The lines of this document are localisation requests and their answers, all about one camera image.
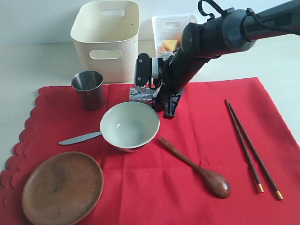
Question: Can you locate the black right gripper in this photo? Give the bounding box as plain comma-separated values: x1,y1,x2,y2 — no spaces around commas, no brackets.
152,53,184,120

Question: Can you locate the blue white milk carton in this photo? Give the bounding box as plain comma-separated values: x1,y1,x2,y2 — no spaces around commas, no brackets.
129,87,155,106

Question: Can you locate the orange fried chicken piece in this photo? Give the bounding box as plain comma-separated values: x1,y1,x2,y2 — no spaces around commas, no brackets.
157,45,169,52

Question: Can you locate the yellow cheese wedge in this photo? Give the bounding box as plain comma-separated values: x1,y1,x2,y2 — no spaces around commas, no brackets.
163,39,178,52

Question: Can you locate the brown egg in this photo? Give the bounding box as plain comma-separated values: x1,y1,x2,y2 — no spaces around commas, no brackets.
172,33,181,46

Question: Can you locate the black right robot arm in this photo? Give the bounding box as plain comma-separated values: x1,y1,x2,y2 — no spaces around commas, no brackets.
153,0,300,119

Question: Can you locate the white ceramic bowl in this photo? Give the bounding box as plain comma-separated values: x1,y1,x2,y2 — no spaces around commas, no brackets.
100,101,160,152

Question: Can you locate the white perforated plastic basket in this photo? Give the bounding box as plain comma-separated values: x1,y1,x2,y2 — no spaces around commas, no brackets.
152,14,198,57

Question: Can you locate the red scalloped cloth mat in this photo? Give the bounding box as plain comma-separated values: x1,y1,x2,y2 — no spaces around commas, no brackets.
0,78,300,225

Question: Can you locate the stainless steel cup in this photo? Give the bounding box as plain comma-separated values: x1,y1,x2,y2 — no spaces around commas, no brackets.
71,70,105,111

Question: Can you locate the dark wooden spoon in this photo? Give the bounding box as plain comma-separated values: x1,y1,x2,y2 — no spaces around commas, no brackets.
158,137,232,199

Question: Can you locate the cream plastic tub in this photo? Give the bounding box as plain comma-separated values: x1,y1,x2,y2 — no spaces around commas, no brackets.
70,0,140,83

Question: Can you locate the silver butter knife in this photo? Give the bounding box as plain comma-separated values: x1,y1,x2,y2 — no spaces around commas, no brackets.
58,131,102,145

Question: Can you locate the left brown chopstick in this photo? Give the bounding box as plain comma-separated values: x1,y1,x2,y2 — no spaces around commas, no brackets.
225,99,264,193

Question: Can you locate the brown chopstick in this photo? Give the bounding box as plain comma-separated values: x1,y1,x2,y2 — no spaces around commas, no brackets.
229,103,284,200
225,99,264,193

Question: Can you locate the brown wooden plate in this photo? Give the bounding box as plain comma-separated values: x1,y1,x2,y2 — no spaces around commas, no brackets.
22,151,104,225

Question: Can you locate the right brown chopstick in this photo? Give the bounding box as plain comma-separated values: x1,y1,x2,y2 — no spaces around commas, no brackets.
229,103,284,200

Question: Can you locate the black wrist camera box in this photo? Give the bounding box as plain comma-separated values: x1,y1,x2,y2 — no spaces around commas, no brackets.
134,53,155,92

